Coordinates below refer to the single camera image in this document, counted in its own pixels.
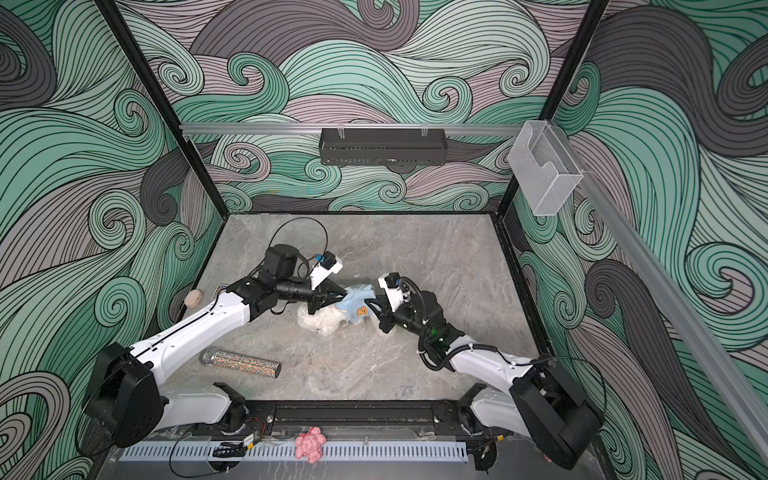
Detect black cage corner post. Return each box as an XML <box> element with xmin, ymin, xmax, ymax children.
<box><xmin>497</xmin><ymin>1</ymin><xmax>609</xmax><ymax>217</ymax></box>

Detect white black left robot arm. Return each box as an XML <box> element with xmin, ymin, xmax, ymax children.
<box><xmin>83</xmin><ymin>244</ymin><xmax>347</xmax><ymax>448</ymax></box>

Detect glitter multicolour tube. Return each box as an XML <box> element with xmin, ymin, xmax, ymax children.
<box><xmin>199</xmin><ymin>347</ymin><xmax>282</xmax><ymax>379</ymax></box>

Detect aluminium rail back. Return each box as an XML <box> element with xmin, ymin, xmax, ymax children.
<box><xmin>179</xmin><ymin>122</ymin><xmax>523</xmax><ymax>137</ymax></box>

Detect pink round wooden block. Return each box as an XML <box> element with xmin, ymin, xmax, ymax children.
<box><xmin>183</xmin><ymin>289</ymin><xmax>203</xmax><ymax>309</ymax></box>

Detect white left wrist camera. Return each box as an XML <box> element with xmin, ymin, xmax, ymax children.
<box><xmin>309</xmin><ymin>251</ymin><xmax>343</xmax><ymax>290</ymax></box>

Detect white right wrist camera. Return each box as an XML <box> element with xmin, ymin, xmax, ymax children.
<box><xmin>378</xmin><ymin>272</ymin><xmax>410</xmax><ymax>312</ymax></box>

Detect aluminium rail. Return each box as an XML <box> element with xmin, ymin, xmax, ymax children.
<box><xmin>552</xmin><ymin>125</ymin><xmax>767</xmax><ymax>460</ymax></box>
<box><xmin>179</xmin><ymin>122</ymin><xmax>523</xmax><ymax>137</ymax></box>

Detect pink plush toy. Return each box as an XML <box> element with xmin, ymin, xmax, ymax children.
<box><xmin>294</xmin><ymin>426</ymin><xmax>327</xmax><ymax>464</ymax></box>

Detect white slotted cable duct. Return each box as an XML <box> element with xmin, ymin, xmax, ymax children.
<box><xmin>119</xmin><ymin>440</ymin><xmax>469</xmax><ymax>463</ymax></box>

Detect light blue fleece hoodie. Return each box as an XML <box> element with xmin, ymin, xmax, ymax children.
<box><xmin>334</xmin><ymin>284</ymin><xmax>376</xmax><ymax>325</ymax></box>

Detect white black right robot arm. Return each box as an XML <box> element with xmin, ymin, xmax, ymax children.
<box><xmin>365</xmin><ymin>289</ymin><xmax>604</xmax><ymax>469</ymax></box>

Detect white plush teddy bear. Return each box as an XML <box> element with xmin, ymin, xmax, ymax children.
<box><xmin>297</xmin><ymin>304</ymin><xmax>345</xmax><ymax>337</ymax></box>

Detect aluminium rail right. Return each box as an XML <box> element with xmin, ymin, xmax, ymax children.
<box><xmin>552</xmin><ymin>125</ymin><xmax>767</xmax><ymax>460</ymax></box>

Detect black left corner post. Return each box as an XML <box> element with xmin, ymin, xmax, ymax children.
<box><xmin>94</xmin><ymin>0</ymin><xmax>229</xmax><ymax>221</ymax></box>

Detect clear acrylic wall bin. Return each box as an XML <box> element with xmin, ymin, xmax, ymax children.
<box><xmin>507</xmin><ymin>120</ymin><xmax>583</xmax><ymax>217</ymax></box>

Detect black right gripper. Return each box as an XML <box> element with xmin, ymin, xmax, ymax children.
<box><xmin>365</xmin><ymin>293</ymin><xmax>434</xmax><ymax>344</ymax></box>

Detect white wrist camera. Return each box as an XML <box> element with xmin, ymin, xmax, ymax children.
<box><xmin>378</xmin><ymin>272</ymin><xmax>410</xmax><ymax>312</ymax></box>
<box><xmin>309</xmin><ymin>251</ymin><xmax>343</xmax><ymax>290</ymax></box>

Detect black wall-mounted tray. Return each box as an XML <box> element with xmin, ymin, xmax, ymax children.
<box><xmin>318</xmin><ymin>129</ymin><xmax>448</xmax><ymax>166</ymax></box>

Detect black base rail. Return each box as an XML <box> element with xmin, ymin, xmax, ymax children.
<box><xmin>113</xmin><ymin>398</ymin><xmax>592</xmax><ymax>427</ymax></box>

